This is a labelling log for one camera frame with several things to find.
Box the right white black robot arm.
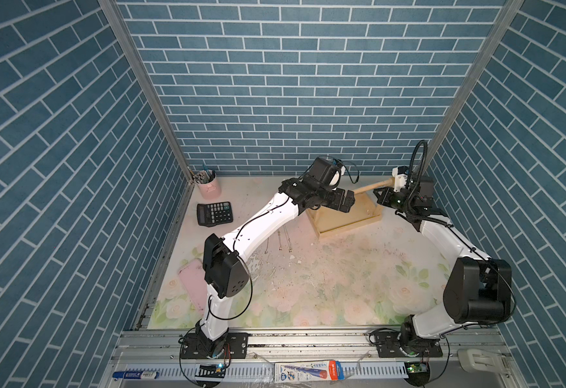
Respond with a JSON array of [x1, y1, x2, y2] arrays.
[[374, 167, 515, 355]]

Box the red blue packaged box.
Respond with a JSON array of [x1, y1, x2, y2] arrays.
[[273, 360, 346, 383]]

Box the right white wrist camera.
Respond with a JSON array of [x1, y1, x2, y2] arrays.
[[392, 166, 409, 192]]

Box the wooden jewelry display stand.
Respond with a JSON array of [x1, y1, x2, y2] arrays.
[[307, 177, 395, 240]]

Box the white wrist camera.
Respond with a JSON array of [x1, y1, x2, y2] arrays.
[[392, 166, 409, 192], [329, 158, 360, 189]]

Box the pink pen holder cup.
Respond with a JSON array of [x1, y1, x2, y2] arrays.
[[197, 177, 222, 200]]

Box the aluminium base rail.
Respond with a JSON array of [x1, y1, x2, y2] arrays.
[[101, 327, 526, 387]]

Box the pens in pink cup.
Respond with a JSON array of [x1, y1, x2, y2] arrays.
[[192, 168, 216, 184]]

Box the black desk calculator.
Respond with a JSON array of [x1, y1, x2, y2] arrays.
[[197, 201, 234, 227]]

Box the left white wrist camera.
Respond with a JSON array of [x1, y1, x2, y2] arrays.
[[329, 158, 360, 189]]

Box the white plastic bracket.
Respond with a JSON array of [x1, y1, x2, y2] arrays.
[[457, 349, 506, 374]]

